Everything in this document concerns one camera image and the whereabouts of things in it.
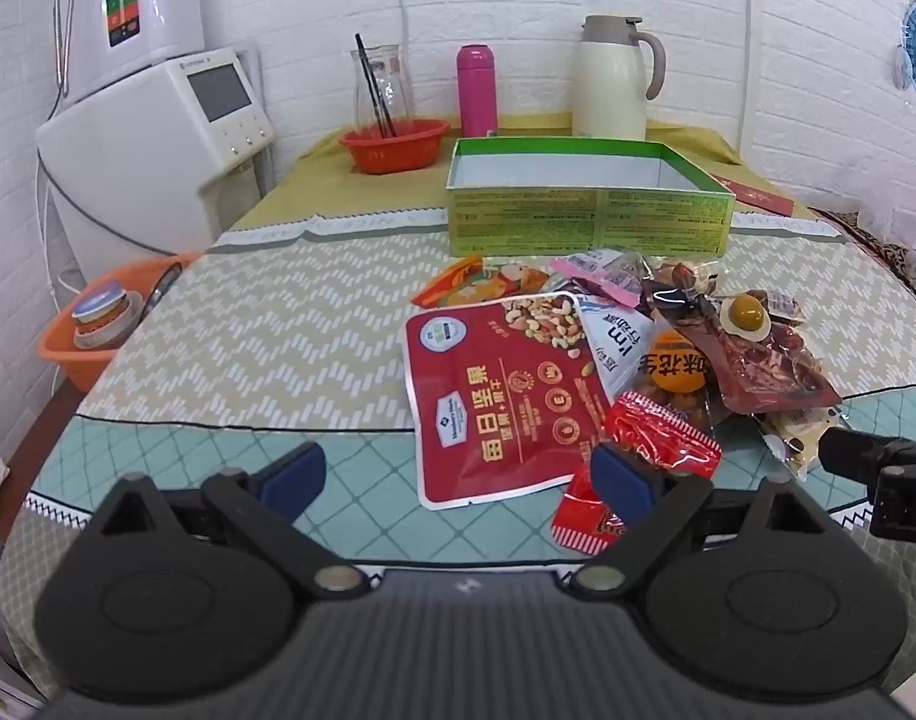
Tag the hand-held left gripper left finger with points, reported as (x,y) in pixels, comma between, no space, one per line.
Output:
(293,476)

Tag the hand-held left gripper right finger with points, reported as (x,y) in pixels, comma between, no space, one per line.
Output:
(623,484)

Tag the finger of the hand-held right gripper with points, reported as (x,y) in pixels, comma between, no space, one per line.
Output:
(847,451)

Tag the red striped snack packet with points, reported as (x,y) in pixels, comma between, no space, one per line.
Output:
(656,435)

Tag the green cardboard box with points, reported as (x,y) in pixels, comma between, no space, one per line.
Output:
(578,225)

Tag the clear cream snack packet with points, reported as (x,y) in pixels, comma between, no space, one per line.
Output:
(799,442)

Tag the orange round snack packet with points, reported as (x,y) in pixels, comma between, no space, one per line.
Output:
(671,379)

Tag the white blue snack packet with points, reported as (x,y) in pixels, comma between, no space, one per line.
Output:
(615,345)

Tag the patterned tablecloth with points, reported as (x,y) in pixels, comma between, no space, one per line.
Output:
(278,330)

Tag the large red nut packet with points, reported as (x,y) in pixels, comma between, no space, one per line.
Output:
(488,405)

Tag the egg snack packet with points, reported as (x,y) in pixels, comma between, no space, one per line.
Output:
(746,313)

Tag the leopard print cloth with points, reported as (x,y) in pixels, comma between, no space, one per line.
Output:
(870,240)

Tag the pink snack packet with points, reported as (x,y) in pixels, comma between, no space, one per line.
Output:
(593,270)

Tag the jar with blue lid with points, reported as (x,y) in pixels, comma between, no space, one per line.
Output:
(105,311)

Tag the orange fruit snack packet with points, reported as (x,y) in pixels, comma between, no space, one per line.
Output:
(465,286)

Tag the orange plastic basin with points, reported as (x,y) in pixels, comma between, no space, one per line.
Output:
(60,360)

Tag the red envelope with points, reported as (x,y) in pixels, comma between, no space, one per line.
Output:
(757,197)

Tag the yellow cloth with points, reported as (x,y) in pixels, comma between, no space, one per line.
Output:
(338,195)

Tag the orange plastic basket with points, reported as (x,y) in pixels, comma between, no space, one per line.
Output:
(413,151)

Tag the white dispenser with screen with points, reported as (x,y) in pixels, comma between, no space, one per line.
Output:
(128,157)

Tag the black stick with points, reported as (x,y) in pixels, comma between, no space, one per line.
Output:
(369,82)
(383,97)

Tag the cream thermal jug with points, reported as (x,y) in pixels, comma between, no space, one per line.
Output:
(608,90)

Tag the glass vase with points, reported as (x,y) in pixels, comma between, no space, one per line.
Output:
(399,90)

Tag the pink bottle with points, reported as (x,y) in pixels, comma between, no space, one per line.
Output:
(476,90)

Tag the white wall water purifier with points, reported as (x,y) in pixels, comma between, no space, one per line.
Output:
(158,7)

